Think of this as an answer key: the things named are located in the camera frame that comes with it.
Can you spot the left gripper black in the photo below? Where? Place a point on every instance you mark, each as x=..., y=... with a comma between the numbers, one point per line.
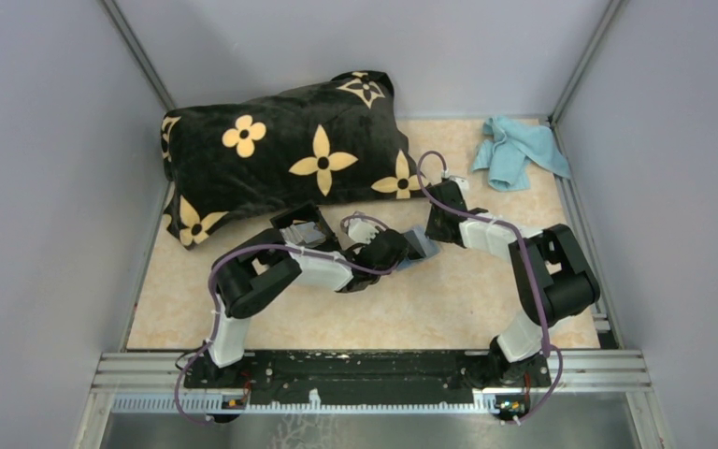
x=399, y=259

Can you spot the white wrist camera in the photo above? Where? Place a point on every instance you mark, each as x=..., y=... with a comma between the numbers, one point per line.
x=461, y=183
x=361, y=231

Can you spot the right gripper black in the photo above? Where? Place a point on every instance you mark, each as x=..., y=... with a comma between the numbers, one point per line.
x=429, y=230

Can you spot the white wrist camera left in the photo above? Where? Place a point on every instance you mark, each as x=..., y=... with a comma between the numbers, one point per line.
x=361, y=231

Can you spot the light blue towel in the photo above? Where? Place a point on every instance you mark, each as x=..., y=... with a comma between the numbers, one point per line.
x=510, y=146

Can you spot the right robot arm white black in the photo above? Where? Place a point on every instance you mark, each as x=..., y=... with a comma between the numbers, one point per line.
x=553, y=278

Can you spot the black pillow with cream flowers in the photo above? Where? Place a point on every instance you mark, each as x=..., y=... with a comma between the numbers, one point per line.
x=329, y=143

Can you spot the black card holder box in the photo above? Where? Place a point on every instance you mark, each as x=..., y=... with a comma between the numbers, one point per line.
x=305, y=213

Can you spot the aluminium frame rail front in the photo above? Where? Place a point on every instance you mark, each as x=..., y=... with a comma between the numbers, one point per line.
x=153, y=382

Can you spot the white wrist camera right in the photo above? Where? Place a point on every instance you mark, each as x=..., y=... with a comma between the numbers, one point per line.
x=461, y=183

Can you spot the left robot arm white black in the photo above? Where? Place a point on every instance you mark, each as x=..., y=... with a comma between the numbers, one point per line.
x=299, y=248

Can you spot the stack of cards in holder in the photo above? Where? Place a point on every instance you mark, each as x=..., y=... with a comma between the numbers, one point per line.
x=305, y=234

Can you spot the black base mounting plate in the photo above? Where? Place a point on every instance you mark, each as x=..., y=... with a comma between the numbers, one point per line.
x=354, y=378

